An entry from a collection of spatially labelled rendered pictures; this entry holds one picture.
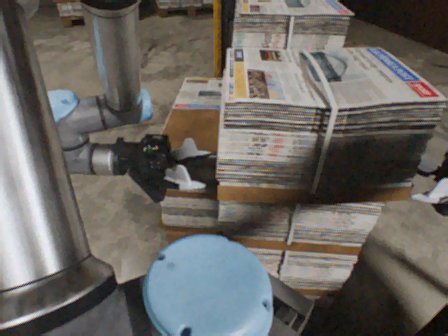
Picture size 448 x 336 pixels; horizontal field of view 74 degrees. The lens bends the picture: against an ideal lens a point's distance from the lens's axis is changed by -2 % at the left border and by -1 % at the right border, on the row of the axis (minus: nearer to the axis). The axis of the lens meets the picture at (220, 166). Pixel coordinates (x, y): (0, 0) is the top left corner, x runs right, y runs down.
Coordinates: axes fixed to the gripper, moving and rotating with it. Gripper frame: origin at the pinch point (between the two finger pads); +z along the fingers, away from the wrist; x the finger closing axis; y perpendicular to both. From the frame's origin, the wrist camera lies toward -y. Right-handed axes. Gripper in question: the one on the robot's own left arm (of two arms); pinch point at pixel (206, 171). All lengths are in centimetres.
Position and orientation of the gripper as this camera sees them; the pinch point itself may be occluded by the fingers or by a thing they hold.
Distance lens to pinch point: 68.2
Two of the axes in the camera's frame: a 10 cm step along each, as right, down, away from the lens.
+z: 10.0, 0.5, -0.6
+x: 0.8, -6.2, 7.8
